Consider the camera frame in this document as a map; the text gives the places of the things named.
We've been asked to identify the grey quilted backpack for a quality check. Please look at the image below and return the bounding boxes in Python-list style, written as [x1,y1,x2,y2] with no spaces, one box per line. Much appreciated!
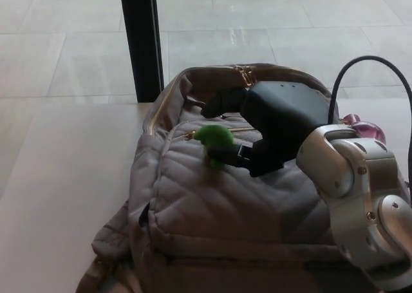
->
[75,63,412,293]

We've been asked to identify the purple glass bottle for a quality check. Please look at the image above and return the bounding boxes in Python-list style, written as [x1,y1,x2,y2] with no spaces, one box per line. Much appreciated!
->
[342,113,387,142]

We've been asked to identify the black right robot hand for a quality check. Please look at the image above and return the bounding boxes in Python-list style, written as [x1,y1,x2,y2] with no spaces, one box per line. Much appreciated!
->
[200,81,332,178]

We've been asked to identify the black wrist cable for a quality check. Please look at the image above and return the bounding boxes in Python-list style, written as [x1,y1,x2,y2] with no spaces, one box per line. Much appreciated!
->
[328,55,412,210]

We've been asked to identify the green plush keychain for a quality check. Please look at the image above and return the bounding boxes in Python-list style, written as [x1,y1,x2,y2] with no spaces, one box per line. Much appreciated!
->
[194,125,236,170]

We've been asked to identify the black window frame post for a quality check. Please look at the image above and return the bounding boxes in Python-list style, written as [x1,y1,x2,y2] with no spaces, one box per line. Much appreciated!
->
[118,0,164,103]

